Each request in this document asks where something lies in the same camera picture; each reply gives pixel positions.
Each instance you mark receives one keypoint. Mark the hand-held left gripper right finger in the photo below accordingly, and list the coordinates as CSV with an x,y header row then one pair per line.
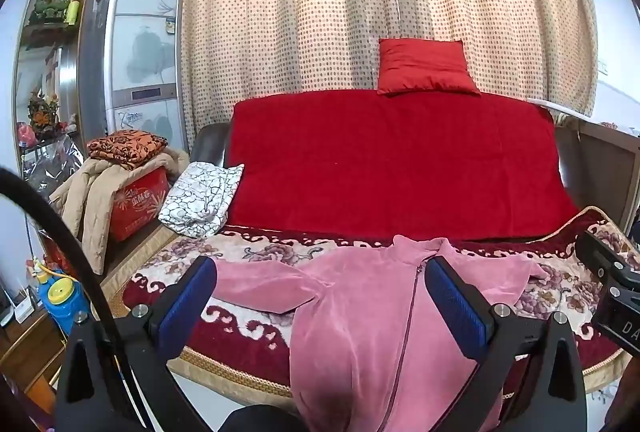
x,y
455,307

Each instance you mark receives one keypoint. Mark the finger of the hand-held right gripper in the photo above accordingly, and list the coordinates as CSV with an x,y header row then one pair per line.
x,y
602,257

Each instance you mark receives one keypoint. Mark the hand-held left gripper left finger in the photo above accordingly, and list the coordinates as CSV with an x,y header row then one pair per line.
x,y
187,307

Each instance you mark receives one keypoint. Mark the pink zip jacket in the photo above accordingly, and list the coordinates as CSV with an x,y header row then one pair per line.
x,y
350,337

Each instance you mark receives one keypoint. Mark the red floral blanket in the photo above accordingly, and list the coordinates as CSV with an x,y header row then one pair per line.
x,y
240,347

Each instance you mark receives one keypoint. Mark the woven straw mat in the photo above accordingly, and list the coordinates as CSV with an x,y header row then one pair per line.
x,y
130,267

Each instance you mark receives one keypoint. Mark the white black-patterned cloth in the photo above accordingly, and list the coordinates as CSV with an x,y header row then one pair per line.
x,y
200,197

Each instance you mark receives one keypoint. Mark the red cardboard box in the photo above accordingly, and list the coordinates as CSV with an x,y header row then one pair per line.
x,y
140,207

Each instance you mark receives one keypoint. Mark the blue yellow plastic container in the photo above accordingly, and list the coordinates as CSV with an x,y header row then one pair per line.
x,y
60,307

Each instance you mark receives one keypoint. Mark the beige quilted coat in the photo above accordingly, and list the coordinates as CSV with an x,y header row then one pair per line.
x,y
95,212

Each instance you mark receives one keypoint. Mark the white board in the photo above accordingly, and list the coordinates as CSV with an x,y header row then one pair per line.
x,y
555,105

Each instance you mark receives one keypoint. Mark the red sofa cover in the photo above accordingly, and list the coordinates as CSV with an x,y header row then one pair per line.
x,y
390,161

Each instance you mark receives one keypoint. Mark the low wooden furniture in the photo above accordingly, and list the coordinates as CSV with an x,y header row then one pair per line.
x,y
30,357

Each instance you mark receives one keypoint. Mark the orange patterned folded cloth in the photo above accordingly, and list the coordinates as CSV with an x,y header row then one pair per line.
x,y
125,146

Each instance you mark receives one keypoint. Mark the silver plastic wrap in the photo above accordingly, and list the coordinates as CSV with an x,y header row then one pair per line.
x,y
55,166

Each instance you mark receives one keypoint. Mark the orange flower ornament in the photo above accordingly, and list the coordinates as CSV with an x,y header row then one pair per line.
x,y
42,111

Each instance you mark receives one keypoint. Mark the red cushion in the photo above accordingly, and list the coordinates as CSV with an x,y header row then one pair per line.
x,y
425,64

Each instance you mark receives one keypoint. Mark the white standing air conditioner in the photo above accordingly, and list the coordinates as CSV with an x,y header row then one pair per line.
x,y
142,41

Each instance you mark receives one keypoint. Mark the cream dotted curtain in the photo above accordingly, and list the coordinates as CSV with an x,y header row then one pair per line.
x,y
300,11

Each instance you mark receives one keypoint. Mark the yellow bottle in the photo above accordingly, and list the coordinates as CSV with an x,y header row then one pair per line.
x,y
73,9

